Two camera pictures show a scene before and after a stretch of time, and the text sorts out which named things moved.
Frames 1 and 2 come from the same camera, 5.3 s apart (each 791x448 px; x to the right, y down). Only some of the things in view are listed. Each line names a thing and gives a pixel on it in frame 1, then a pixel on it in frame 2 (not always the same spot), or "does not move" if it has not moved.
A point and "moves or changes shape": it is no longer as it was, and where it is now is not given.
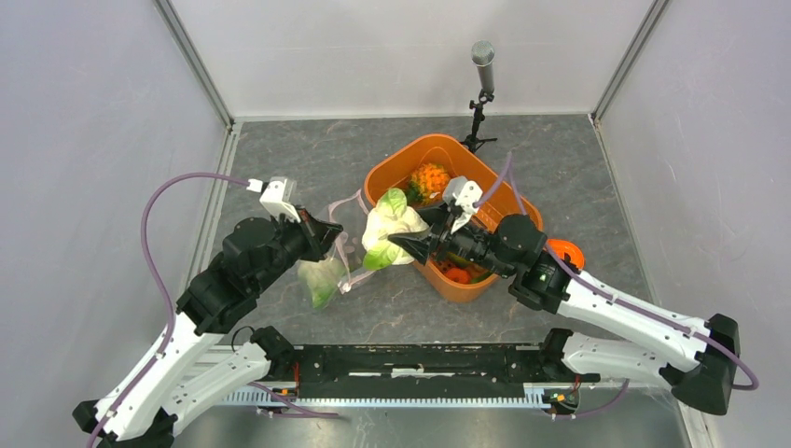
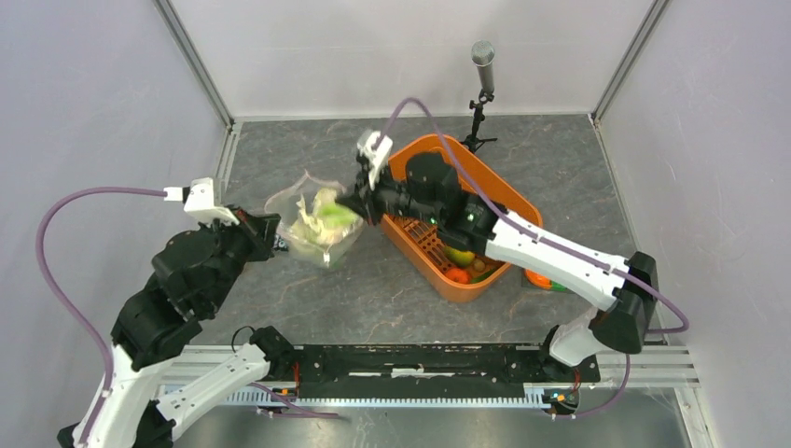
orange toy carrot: [458, 274] does not move
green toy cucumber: [481, 278] does not move
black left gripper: [324, 233] → [260, 229]
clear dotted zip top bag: [343, 265] moves or changes shape
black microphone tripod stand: [472, 142] does not move
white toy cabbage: [391, 217] → [328, 221]
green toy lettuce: [322, 278] → [332, 254]
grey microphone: [482, 54] does not move
